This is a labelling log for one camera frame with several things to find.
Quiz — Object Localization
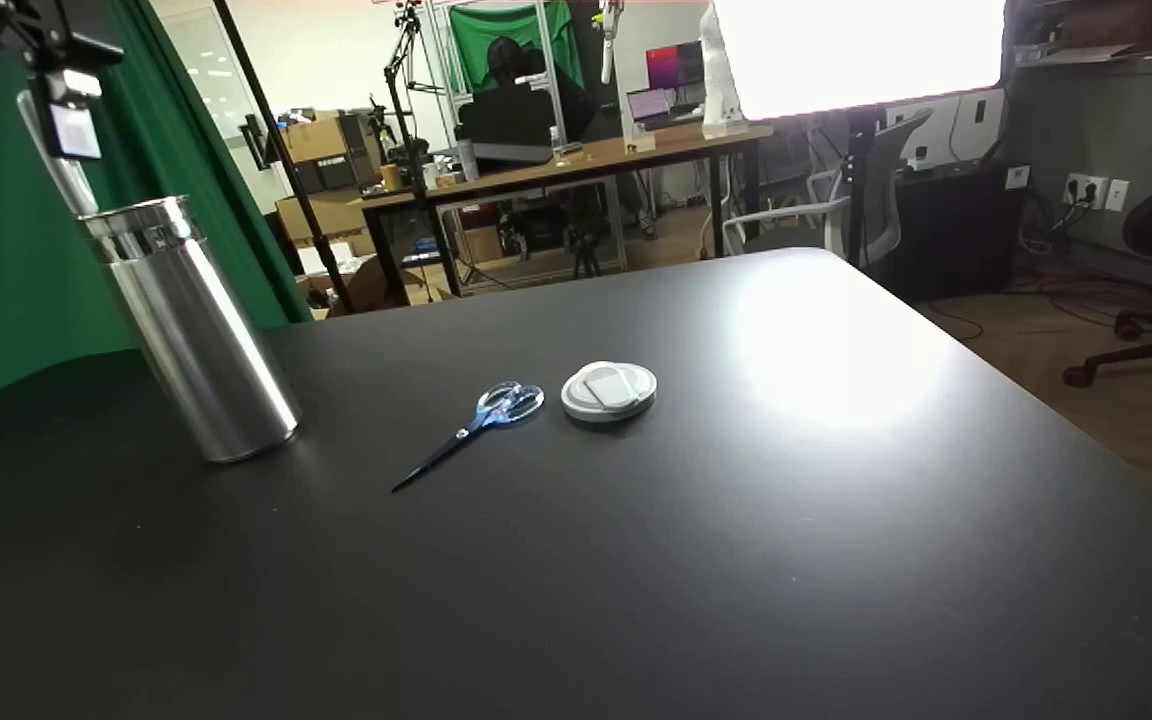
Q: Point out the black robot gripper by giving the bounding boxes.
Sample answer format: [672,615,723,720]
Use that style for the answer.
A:
[0,0,126,71]

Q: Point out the white bottle brush handle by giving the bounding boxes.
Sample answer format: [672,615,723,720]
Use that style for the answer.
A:
[17,92,102,221]

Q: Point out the stainless steel thermos flask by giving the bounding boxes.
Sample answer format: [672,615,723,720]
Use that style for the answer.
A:
[86,194,301,464]

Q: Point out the white round flask lid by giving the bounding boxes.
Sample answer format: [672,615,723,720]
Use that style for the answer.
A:
[559,359,659,424]

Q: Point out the green backdrop curtain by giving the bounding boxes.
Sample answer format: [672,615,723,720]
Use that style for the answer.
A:
[0,0,309,388]

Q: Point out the wooden desk in background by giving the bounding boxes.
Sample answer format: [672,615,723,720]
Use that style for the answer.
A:
[361,123,768,303]

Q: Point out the seated person in background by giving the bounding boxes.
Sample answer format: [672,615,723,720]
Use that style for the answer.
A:
[460,35,583,142]

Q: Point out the computer monitor in background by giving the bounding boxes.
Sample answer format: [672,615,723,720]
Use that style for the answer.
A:
[644,40,706,89]

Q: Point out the bright softbox light panel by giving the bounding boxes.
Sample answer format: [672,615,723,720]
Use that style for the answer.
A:
[717,0,1009,119]

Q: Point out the black cabinet under window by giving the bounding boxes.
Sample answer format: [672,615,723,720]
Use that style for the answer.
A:
[893,163,1023,301]

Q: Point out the blue handled scissors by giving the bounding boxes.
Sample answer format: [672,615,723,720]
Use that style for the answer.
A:
[397,384,548,487]

